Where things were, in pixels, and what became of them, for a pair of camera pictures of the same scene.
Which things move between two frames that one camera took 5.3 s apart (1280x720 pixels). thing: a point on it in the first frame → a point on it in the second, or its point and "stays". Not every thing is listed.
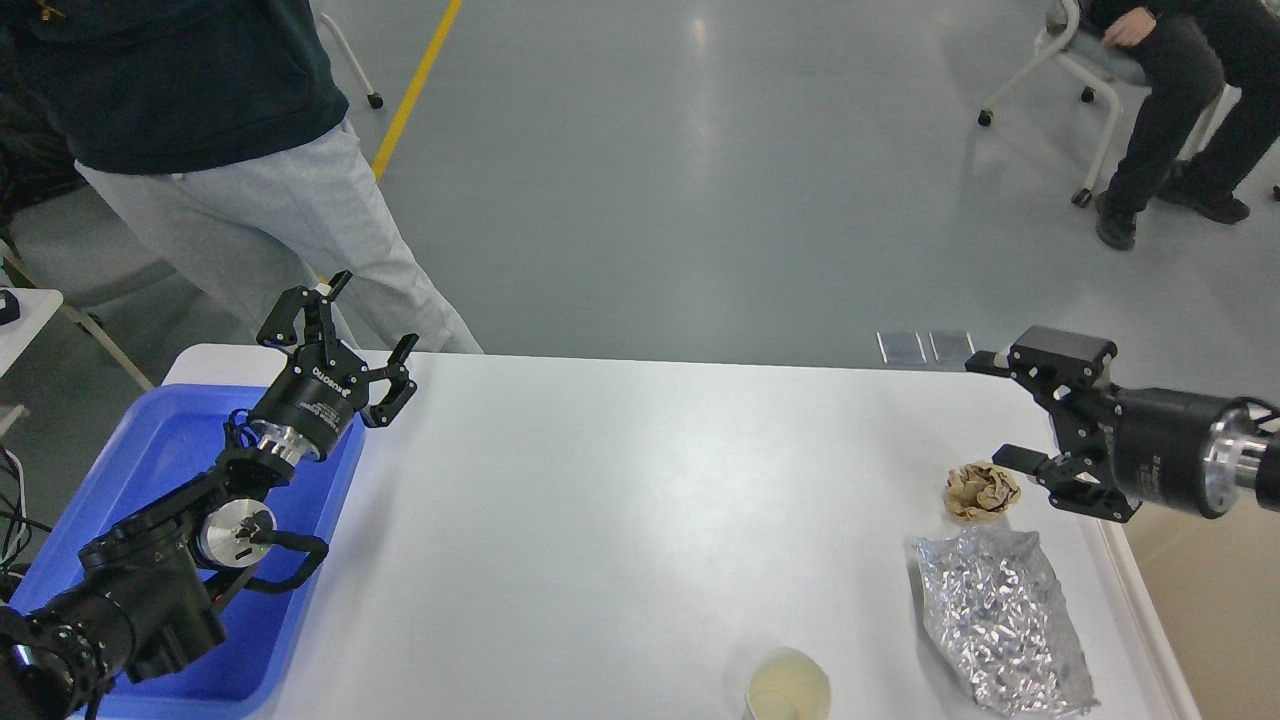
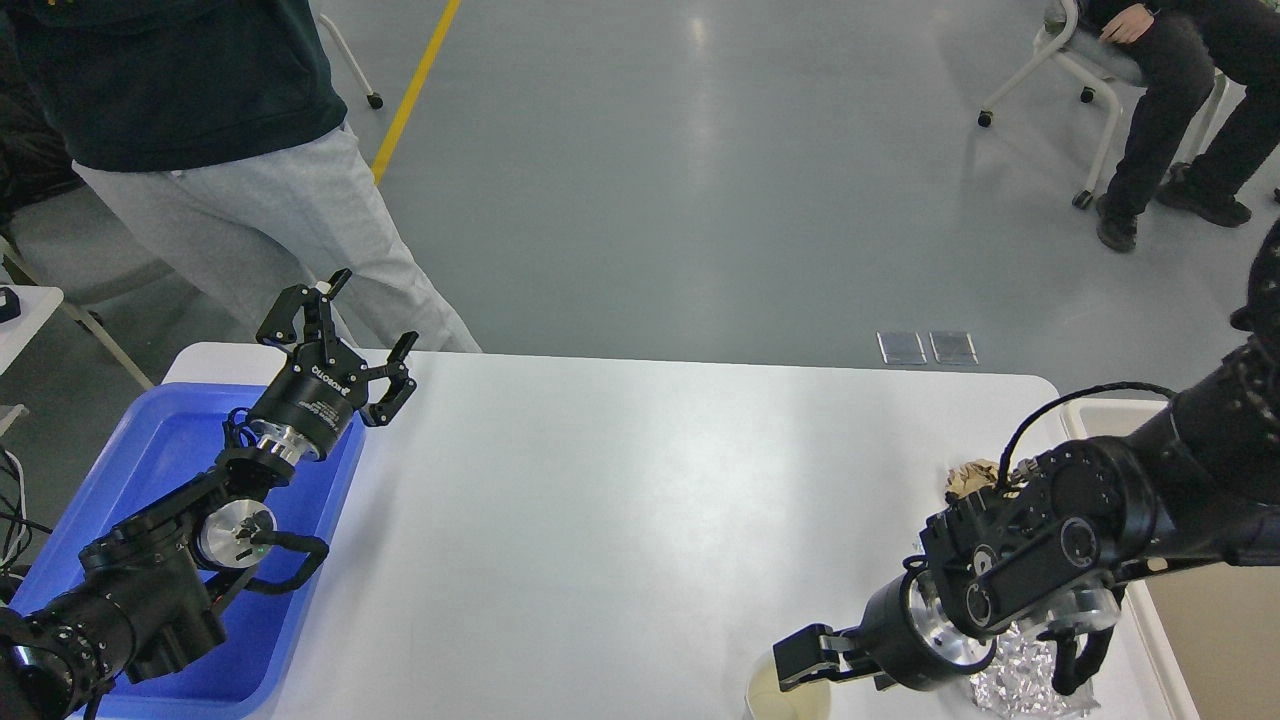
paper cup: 787,684 stays
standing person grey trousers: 213,136 stays
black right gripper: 1190,451 → 909,641
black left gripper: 309,409 stays
